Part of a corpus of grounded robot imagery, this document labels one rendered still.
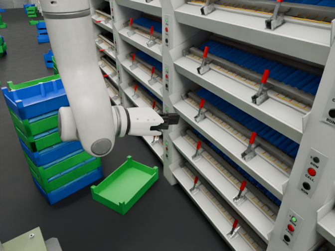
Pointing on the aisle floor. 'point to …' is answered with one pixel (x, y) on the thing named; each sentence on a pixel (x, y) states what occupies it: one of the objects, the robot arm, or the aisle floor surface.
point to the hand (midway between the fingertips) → (172, 118)
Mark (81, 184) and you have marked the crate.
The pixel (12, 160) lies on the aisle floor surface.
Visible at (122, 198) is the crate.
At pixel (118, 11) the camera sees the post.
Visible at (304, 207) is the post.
